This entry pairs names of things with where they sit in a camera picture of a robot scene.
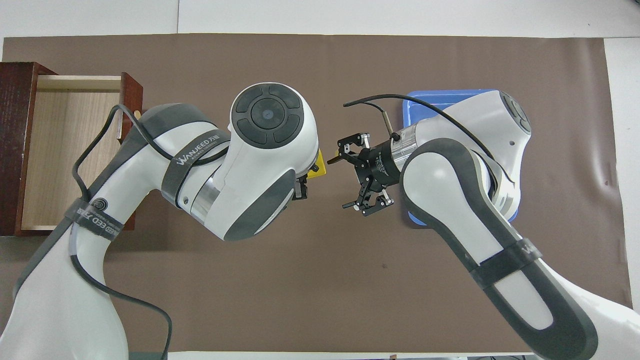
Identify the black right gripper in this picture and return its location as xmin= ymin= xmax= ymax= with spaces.
xmin=293 ymin=132 xmax=404 ymax=217

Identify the yellow cube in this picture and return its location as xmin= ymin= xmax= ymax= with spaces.
xmin=311 ymin=148 xmax=329 ymax=180

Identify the wooden drawer with white handle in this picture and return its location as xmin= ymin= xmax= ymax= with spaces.
xmin=15 ymin=71 xmax=145 ymax=232

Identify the blue plastic tray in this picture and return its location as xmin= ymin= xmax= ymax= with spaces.
xmin=402 ymin=89 xmax=519 ymax=227

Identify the brown table mat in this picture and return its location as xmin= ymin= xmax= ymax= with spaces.
xmin=0 ymin=33 xmax=632 ymax=353

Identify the dark wooden cabinet box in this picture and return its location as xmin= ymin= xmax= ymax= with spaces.
xmin=0 ymin=61 xmax=59 ymax=237

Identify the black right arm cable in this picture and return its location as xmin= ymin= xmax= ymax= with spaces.
xmin=343 ymin=94 xmax=497 ymax=162

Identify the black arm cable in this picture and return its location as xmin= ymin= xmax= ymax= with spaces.
xmin=70 ymin=103 xmax=232 ymax=360
xmin=343 ymin=94 xmax=497 ymax=162

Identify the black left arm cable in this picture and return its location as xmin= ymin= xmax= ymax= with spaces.
xmin=70 ymin=103 xmax=232 ymax=360

